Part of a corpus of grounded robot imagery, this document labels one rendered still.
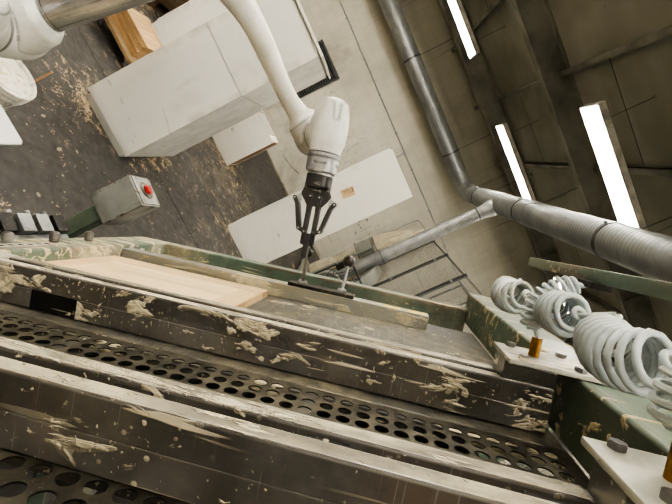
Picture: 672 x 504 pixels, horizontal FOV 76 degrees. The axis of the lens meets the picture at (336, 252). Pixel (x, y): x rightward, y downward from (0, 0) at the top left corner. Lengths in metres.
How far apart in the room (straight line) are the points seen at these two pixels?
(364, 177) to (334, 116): 3.61
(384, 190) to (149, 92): 2.52
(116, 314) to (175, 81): 2.92
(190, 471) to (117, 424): 0.07
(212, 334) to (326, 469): 0.41
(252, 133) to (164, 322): 5.45
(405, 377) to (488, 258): 9.21
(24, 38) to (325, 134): 0.87
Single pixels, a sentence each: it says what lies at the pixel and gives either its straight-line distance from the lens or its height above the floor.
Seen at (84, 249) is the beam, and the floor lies 0.91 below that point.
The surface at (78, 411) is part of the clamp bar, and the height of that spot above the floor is 1.37.
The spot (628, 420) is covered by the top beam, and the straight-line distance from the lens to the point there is 0.62.
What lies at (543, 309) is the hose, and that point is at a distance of 0.68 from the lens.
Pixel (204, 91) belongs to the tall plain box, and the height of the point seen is 0.85.
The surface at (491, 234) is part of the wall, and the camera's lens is 9.77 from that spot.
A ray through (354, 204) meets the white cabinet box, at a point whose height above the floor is 1.43.
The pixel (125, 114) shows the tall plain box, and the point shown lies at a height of 0.22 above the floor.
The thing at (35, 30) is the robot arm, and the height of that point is 1.02.
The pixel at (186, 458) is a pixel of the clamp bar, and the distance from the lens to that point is 0.41.
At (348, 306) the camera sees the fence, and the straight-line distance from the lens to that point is 1.25.
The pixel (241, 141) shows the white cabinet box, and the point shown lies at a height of 0.34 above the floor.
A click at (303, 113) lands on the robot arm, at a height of 1.58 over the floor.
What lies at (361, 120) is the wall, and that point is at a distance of 9.21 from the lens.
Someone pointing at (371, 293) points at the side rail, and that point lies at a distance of 1.48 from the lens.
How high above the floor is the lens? 1.67
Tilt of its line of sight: 8 degrees down
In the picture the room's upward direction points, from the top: 66 degrees clockwise
